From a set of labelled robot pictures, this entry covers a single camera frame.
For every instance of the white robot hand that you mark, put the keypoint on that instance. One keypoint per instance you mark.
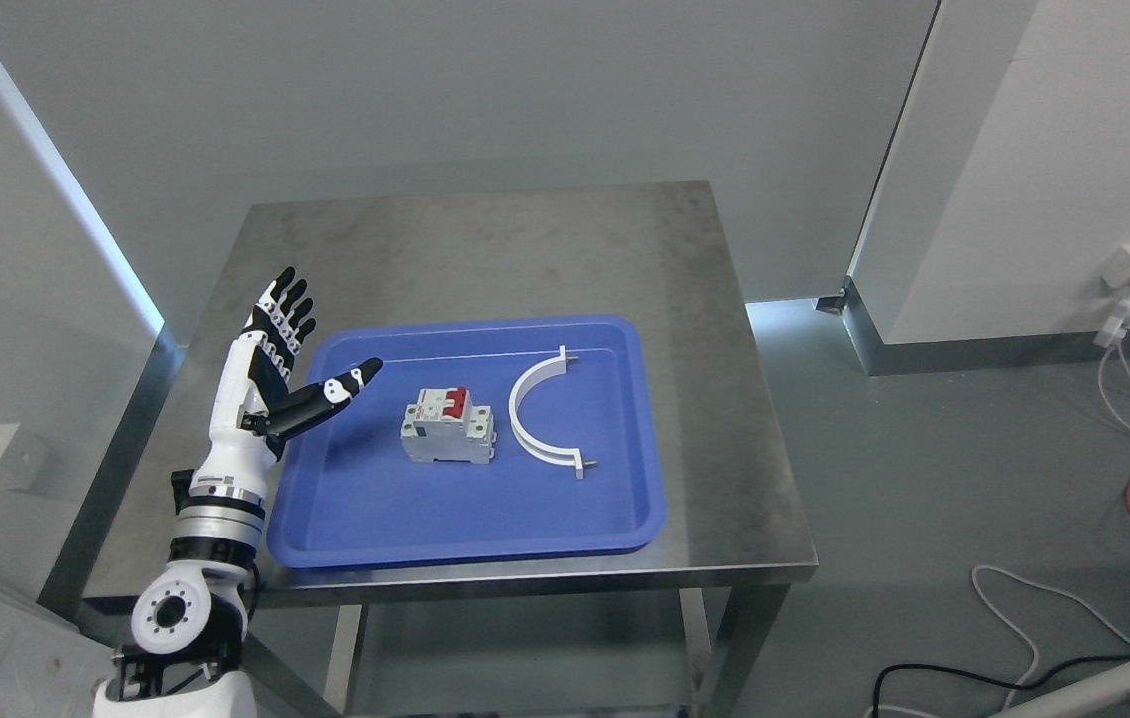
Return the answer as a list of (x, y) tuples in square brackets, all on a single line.
[(256, 381)]

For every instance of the white red circuit breaker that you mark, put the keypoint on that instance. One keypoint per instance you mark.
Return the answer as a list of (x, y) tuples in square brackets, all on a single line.
[(443, 424)]

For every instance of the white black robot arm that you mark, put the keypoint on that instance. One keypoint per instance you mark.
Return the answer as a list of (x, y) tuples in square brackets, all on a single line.
[(189, 625)]

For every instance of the blue plastic tray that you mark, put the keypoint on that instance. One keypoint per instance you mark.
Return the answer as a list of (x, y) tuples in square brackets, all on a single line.
[(349, 496)]

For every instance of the stainless steel table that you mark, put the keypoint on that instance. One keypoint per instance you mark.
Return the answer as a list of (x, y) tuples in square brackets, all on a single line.
[(655, 254)]

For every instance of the white power adapter plug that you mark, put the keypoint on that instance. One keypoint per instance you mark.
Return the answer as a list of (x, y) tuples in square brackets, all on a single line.
[(1115, 326)]

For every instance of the white curved plastic bracket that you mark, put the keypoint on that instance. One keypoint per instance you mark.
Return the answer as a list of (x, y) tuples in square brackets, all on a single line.
[(545, 413)]

